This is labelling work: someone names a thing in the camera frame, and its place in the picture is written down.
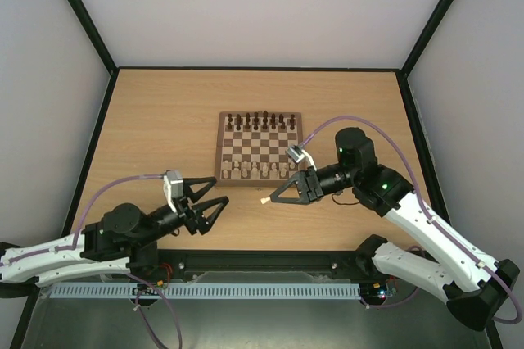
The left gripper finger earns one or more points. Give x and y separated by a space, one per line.
196 188
207 212

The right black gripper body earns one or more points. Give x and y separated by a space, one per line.
311 185

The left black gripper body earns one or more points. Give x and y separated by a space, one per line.
187 214

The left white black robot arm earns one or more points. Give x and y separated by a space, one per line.
123 241

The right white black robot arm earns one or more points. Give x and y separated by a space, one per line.
472 284

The wooden chess board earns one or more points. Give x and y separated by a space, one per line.
263 146

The metal front plate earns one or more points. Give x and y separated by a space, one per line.
139 321

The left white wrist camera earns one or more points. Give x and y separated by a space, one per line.
173 188

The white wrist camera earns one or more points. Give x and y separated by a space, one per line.
298 154
173 188

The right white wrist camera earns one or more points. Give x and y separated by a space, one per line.
298 154

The black aluminium mounting rail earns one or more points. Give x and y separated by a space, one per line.
334 264

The light blue slotted cable duct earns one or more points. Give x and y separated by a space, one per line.
210 291

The black enclosure frame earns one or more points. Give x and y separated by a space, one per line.
402 74

